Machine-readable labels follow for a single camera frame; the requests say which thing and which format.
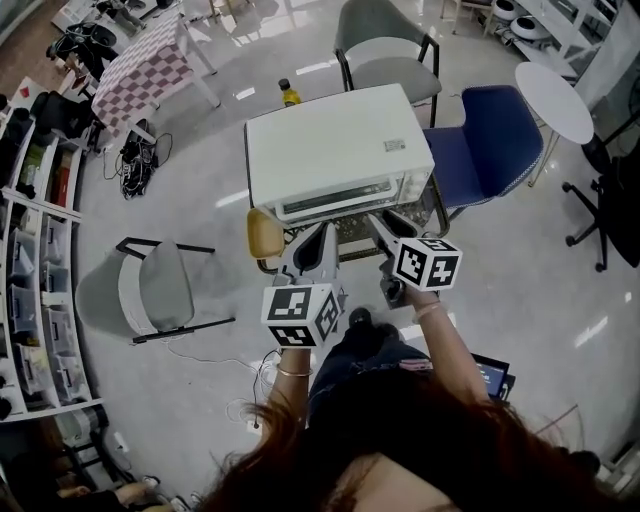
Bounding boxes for white oven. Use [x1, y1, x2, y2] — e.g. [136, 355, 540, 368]
[243, 83, 436, 225]

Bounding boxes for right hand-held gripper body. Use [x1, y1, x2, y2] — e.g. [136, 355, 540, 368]
[378, 237, 464, 309]

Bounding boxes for red cable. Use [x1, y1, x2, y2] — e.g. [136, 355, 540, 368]
[534, 404, 581, 436]

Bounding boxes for black office chair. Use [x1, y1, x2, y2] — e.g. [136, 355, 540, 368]
[30, 89, 109, 154]
[562, 112, 640, 274]

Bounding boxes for person's right forearm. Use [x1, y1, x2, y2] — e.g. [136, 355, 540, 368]
[402, 288, 491, 401]

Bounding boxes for wicker table with glass top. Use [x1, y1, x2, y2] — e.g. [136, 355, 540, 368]
[247, 174, 451, 274]

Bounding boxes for tangled white cable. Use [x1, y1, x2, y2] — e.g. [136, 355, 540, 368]
[164, 344, 281, 426]

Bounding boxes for pink checkered table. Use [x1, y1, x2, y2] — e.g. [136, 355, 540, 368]
[91, 9, 221, 144]

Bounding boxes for person's legs in dark jeans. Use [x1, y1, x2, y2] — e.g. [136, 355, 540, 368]
[307, 319, 436, 421]

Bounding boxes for blue chair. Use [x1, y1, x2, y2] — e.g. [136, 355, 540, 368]
[422, 84, 545, 224]

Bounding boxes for grey upholstered chair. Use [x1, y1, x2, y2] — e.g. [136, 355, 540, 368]
[74, 236, 236, 346]
[333, 0, 444, 129]

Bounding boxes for black tablet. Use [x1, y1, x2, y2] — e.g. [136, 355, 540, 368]
[469, 352, 516, 401]

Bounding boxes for white shelf unit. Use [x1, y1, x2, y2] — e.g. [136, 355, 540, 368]
[0, 87, 104, 424]

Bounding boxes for yellow oil bottle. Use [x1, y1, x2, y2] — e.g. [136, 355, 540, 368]
[277, 78, 303, 109]

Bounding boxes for yellow plastic tray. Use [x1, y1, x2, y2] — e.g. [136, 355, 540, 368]
[246, 208, 285, 260]

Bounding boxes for pile of black cables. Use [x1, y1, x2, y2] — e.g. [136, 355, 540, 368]
[102, 132, 174, 201]

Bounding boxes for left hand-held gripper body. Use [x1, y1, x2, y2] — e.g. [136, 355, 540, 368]
[260, 267, 347, 349]

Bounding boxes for pink wrist band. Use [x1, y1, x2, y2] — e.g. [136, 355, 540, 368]
[413, 301, 445, 322]

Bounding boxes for glass oven door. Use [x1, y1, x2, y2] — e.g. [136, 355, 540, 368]
[274, 180, 401, 224]

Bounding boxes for grey roll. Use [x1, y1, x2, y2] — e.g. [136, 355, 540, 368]
[54, 407, 109, 441]

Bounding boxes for white round side table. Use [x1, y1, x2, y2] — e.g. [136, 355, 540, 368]
[514, 61, 595, 189]

